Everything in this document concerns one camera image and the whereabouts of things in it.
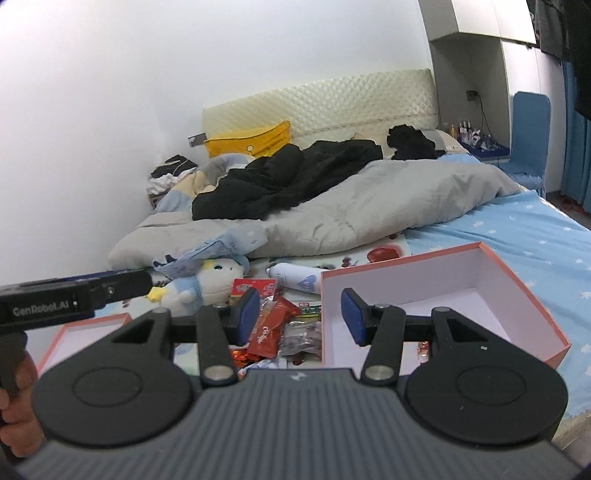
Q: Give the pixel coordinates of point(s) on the large red snack packet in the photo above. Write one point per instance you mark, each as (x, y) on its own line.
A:
(272, 327)

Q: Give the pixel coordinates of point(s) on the white spray bottle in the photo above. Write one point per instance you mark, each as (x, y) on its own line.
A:
(291, 277)

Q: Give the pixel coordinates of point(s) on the person's left hand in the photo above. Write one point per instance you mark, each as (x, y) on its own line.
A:
(18, 415)

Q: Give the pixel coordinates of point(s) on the white and blue plush toy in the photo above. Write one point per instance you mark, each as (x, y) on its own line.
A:
(207, 281)

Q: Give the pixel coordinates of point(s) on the white pillow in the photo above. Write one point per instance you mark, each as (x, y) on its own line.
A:
(450, 141)

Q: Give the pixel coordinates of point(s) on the small shiny red snack packet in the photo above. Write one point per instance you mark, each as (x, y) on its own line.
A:
(242, 357)

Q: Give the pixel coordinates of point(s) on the blue bedside table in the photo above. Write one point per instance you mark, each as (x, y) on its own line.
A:
(489, 150)

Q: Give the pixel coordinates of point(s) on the blue curtain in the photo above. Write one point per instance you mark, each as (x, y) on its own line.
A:
(579, 161)

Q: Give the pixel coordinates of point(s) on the clear packet with dark snack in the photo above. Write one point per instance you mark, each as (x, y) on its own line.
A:
(300, 341)

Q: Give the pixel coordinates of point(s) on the white overhead cabinet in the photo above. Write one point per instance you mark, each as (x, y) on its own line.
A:
(485, 18)

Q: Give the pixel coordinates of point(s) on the group of cosmetic bottles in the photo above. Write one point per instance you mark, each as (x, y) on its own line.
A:
(466, 131)

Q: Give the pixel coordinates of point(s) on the dark hanging clothes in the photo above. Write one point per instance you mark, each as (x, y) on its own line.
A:
(568, 32)

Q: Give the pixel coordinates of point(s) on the blue star bed sheet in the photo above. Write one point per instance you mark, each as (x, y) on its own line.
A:
(531, 230)

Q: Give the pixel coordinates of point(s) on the pale blue paper bag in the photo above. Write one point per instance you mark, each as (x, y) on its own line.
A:
(221, 244)

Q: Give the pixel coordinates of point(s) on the grey wall socket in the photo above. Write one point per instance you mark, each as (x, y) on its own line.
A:
(197, 139)

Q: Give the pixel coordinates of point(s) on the grey duvet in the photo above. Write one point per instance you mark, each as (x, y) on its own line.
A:
(369, 203)

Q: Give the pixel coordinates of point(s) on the pastel patchwork blanket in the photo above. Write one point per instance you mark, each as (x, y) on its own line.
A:
(184, 191)

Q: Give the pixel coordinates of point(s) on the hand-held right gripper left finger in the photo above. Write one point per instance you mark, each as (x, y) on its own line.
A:
(249, 314)

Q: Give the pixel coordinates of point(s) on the black garment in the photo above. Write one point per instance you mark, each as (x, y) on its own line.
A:
(411, 143)

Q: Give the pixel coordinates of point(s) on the small red striped snack packet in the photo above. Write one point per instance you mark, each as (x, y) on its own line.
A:
(423, 353)

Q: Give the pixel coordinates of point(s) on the black jacket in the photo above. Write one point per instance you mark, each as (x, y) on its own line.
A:
(286, 180)

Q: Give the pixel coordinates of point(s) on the yellow pillow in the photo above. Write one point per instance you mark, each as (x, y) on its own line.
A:
(249, 141)

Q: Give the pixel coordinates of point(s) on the pink box lid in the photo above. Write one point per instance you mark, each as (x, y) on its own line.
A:
(74, 332)

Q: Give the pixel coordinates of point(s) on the pink cardboard box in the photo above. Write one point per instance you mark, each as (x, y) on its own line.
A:
(415, 277)

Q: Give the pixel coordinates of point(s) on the pile of clothes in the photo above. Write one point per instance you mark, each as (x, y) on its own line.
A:
(168, 175)

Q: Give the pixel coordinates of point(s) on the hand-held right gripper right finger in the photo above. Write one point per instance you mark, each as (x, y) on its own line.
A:
(353, 318)

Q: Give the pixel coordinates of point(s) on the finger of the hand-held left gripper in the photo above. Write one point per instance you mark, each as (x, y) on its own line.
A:
(129, 286)

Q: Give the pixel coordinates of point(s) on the blue chair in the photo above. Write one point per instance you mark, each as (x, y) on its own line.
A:
(528, 134)

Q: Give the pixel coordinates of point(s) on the cream quilted headboard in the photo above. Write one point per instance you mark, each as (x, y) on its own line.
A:
(346, 101)

